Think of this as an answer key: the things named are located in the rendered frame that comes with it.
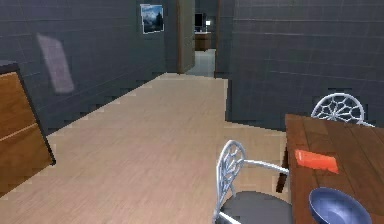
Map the brown wooden dresser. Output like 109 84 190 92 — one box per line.
194 31 212 52

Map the grey room door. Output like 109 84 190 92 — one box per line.
176 0 197 75

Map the framed landscape picture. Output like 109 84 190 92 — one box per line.
139 3 165 35

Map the white metal chair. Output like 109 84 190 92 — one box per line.
310 92 376 128
212 139 294 224

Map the orange flat block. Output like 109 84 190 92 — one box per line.
294 149 340 175

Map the brown wooden table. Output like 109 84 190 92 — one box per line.
275 113 384 224

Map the blue bowl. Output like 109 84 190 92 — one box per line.
308 186 373 224

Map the brown wooden cabinet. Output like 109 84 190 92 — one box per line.
0 60 57 198

